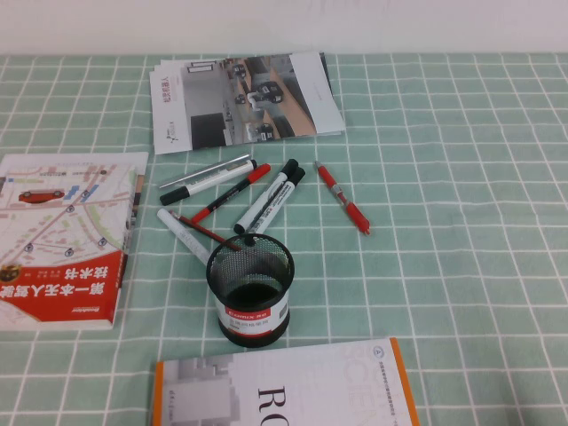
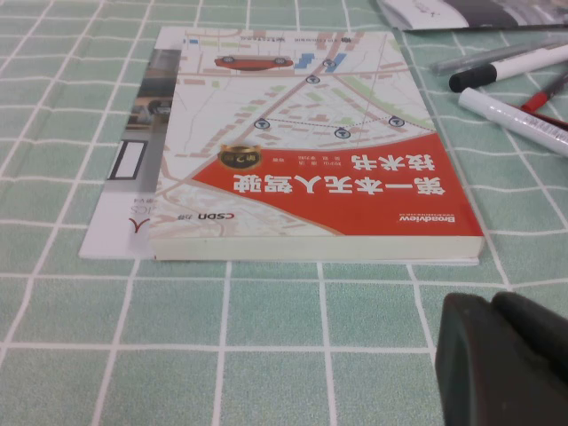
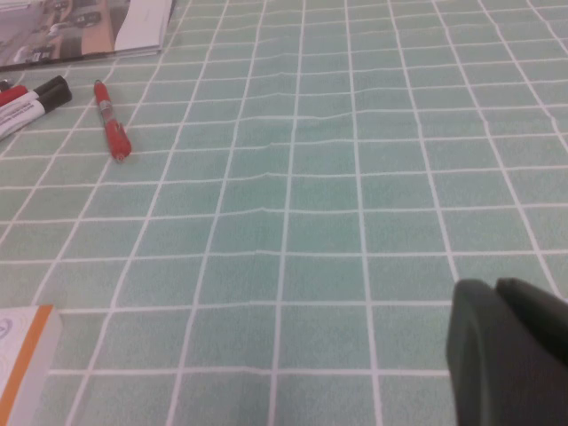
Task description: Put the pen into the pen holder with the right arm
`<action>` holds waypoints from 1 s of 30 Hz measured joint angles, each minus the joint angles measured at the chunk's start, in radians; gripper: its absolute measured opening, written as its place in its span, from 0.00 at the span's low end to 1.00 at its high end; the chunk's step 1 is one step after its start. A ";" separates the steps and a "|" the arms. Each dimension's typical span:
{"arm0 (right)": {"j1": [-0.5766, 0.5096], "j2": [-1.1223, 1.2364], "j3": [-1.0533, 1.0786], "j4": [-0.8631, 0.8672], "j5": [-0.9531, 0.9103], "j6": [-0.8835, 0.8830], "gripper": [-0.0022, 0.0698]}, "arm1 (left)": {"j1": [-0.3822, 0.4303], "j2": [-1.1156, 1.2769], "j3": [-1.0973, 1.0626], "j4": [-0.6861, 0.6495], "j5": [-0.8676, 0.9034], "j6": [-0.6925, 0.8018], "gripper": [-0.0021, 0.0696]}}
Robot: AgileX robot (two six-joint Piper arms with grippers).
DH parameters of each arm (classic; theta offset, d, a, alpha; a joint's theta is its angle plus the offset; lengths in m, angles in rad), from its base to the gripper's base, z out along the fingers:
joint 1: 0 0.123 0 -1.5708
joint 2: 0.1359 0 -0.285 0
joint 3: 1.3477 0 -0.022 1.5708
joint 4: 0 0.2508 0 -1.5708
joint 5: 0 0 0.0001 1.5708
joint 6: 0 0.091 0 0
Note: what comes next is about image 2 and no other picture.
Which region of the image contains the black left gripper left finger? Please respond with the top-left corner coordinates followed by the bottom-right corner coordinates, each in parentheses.
top-left (434, 291), bottom-right (568, 426)

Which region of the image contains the red map cover book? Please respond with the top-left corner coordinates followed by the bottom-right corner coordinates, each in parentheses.
top-left (148, 28), bottom-right (485, 262)

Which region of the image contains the white capped pen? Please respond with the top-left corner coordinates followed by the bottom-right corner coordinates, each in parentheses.
top-left (457, 87), bottom-right (568, 158)

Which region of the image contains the green checked tablecloth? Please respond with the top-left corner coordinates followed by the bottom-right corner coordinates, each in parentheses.
top-left (0, 0), bottom-right (568, 426)

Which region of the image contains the silver pen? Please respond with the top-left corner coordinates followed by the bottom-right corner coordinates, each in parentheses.
top-left (429, 37), bottom-right (568, 75)

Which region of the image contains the white marker with two black caps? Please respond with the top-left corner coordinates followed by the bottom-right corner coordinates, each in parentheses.
top-left (448, 43), bottom-right (568, 93)

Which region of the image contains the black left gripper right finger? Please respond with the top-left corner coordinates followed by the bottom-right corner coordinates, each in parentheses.
top-left (491, 290), bottom-right (568, 373)

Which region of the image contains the red and black pen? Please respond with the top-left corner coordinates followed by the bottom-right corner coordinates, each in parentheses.
top-left (520, 73), bottom-right (568, 113)

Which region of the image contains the white brochure with red logo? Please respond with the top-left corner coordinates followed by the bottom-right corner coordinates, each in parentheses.
top-left (78, 25), bottom-right (183, 261)

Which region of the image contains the photo cover brochure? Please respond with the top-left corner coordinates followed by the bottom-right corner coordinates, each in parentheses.
top-left (376, 0), bottom-right (568, 28)

